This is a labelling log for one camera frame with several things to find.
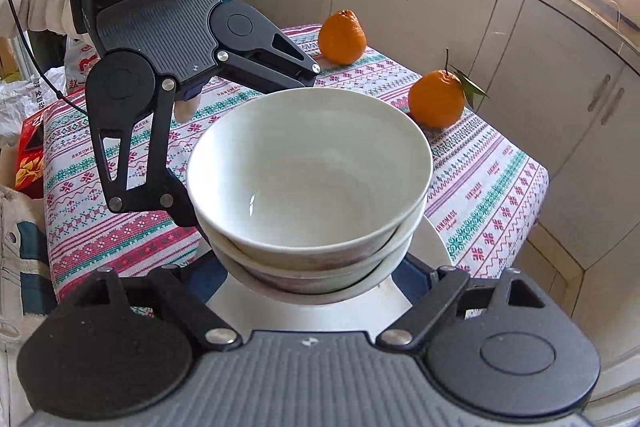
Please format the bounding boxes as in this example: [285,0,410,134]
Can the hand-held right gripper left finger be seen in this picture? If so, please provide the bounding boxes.
[67,257,240,352]

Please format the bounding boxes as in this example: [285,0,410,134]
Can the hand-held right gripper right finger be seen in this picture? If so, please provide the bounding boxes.
[375,257,546,353]

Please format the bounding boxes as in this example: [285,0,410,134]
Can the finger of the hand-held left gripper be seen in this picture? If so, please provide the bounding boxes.
[217,14,321,95]
[90,79,201,228]

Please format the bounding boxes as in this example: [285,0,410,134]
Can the stained white plate fruit print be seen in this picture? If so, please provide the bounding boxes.
[205,213,453,340]

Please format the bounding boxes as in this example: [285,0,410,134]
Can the white bowl pink floral print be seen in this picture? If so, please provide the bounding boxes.
[186,88,434,259]
[220,252,418,305]
[209,202,427,280]

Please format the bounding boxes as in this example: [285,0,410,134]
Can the person's left hand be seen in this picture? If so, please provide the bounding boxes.
[174,96,202,120]

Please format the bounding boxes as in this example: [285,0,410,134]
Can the orange without leaf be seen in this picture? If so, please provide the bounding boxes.
[318,9,367,66]

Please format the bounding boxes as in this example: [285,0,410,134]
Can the patterned striped tablecloth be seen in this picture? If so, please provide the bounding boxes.
[21,24,550,303]

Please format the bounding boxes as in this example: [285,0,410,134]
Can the red and white plastic bag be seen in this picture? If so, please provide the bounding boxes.
[65,34,103,95]

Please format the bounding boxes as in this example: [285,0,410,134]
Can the crumpled white plastic bag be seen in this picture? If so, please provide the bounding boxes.
[0,72,48,148]

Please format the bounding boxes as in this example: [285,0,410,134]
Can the orange with stem and leaf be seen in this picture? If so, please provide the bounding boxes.
[408,49,490,129]

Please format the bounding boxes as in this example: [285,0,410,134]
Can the red gift box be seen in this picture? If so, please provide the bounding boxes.
[15,102,49,198]

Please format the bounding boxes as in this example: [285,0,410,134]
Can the white and teal canvas bag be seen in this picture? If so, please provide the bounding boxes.
[0,184,63,408]

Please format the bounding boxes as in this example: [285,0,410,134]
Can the white kitchen cabinets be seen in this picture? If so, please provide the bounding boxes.
[235,0,640,408]

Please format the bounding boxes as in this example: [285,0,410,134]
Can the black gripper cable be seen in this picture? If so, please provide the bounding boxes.
[0,0,90,114]

